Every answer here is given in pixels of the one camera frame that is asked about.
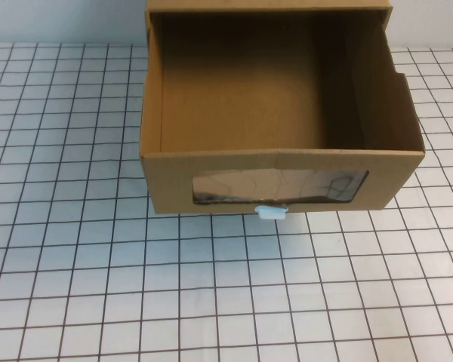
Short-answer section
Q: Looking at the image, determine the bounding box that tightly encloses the cardboard drawer with white handle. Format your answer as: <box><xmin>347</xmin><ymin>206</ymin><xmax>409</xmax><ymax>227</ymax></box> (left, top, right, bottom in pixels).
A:
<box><xmin>138</xmin><ymin>10</ymin><xmax>427</xmax><ymax>222</ymax></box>

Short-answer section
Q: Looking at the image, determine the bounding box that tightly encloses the white grid tablecloth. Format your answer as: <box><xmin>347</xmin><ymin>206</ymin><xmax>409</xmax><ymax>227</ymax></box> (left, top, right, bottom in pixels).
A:
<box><xmin>0</xmin><ymin>41</ymin><xmax>453</xmax><ymax>362</ymax></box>

